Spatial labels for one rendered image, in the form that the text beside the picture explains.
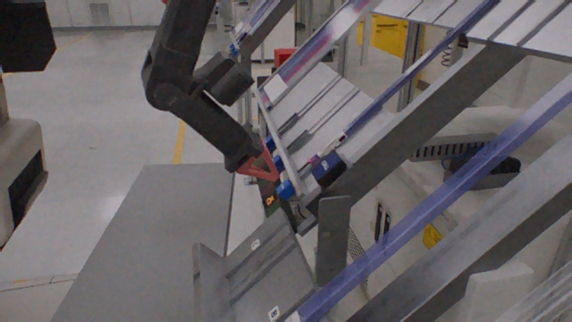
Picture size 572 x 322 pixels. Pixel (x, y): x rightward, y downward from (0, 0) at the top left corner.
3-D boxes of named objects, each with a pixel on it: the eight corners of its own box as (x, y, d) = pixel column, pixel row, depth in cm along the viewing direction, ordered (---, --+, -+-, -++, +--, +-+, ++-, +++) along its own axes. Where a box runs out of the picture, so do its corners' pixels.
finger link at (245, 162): (286, 155, 73) (250, 122, 69) (293, 172, 67) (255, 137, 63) (260, 178, 74) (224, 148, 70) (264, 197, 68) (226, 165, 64)
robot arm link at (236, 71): (142, 72, 60) (148, 97, 53) (193, 18, 58) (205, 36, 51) (199, 115, 67) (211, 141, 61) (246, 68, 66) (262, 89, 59)
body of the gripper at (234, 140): (255, 127, 70) (224, 99, 67) (261, 149, 61) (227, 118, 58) (230, 151, 71) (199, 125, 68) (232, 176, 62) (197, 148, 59)
